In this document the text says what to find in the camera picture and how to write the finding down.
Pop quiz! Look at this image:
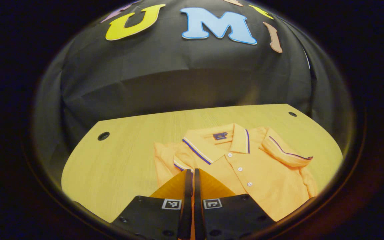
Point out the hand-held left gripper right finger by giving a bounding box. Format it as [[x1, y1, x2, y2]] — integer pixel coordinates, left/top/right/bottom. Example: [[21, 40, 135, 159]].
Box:
[[194, 168, 276, 240]]

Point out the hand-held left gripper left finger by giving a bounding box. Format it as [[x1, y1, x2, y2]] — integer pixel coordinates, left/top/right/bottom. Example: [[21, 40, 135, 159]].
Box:
[[110, 169, 193, 240]]

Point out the orange T-shirt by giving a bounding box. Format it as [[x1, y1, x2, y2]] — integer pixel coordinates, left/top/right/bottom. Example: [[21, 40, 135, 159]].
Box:
[[153, 123, 318, 222]]

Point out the black backdrop cloth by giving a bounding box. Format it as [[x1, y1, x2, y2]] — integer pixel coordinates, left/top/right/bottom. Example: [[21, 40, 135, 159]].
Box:
[[34, 0, 352, 174]]

